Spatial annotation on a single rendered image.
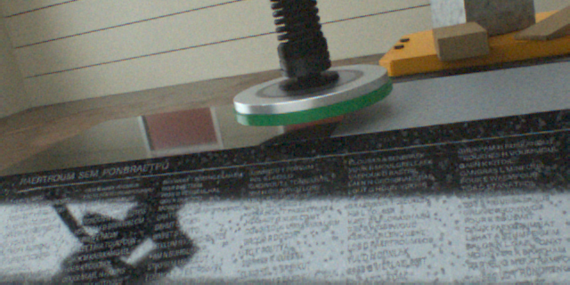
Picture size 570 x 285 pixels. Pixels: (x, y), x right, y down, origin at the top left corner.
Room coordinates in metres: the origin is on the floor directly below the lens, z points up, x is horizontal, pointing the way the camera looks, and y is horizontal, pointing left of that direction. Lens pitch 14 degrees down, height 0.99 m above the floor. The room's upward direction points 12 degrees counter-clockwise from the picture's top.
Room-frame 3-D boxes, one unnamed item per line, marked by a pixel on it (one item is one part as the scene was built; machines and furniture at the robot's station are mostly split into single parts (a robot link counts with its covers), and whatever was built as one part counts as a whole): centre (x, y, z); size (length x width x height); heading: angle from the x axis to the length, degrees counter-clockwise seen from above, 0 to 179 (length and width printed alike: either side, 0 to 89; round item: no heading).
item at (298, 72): (0.73, -0.04, 0.88); 0.07 x 0.07 x 0.01
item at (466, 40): (1.20, -0.42, 0.81); 0.20 x 0.10 x 0.05; 165
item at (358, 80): (0.73, -0.04, 0.86); 0.21 x 0.21 x 0.01
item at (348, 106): (0.73, -0.04, 0.85); 0.22 x 0.22 x 0.04
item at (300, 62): (0.73, -0.04, 0.89); 0.07 x 0.07 x 0.01
